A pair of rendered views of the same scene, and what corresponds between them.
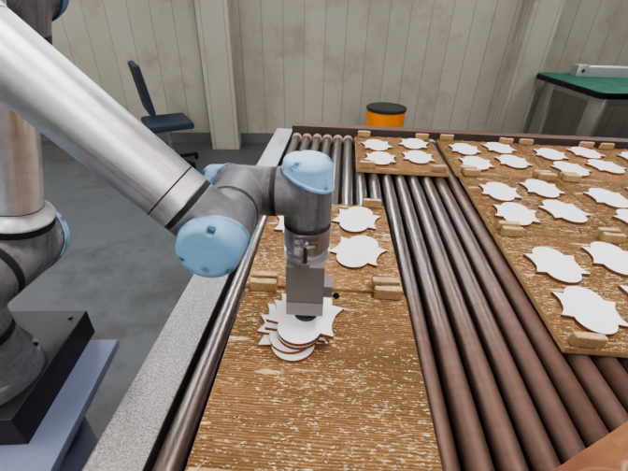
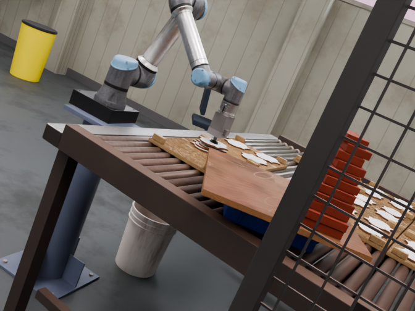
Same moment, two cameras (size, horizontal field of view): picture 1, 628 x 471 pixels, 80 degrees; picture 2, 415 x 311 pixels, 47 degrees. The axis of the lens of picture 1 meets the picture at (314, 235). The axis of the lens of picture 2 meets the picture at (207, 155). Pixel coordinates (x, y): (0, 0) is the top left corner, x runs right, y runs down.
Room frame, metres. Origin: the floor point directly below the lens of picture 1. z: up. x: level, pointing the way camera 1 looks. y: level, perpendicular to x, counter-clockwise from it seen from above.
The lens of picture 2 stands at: (-1.43, -0.80, 1.42)
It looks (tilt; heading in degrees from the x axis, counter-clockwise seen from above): 14 degrees down; 23
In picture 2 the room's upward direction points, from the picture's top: 23 degrees clockwise
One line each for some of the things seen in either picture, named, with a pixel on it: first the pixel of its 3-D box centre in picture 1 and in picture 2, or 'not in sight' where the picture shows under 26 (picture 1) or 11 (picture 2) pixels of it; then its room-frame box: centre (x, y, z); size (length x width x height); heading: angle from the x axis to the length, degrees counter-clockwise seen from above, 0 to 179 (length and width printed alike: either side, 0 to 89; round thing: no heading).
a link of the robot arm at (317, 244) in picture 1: (306, 236); (228, 107); (0.51, 0.01, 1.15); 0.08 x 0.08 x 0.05
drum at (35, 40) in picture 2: not in sight; (32, 51); (3.04, 3.82, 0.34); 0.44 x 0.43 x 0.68; 5
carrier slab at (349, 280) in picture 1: (326, 240); (244, 153); (0.84, -0.03, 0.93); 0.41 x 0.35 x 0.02; 178
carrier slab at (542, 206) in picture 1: (529, 200); (375, 207); (1.10, -0.70, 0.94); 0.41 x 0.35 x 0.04; 175
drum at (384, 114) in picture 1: (382, 138); not in sight; (3.71, -0.66, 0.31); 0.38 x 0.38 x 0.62
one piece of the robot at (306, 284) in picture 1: (312, 275); (223, 124); (0.51, 0.00, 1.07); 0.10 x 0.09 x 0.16; 88
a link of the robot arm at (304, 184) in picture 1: (306, 192); (234, 90); (0.51, 0.01, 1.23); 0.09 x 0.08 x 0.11; 88
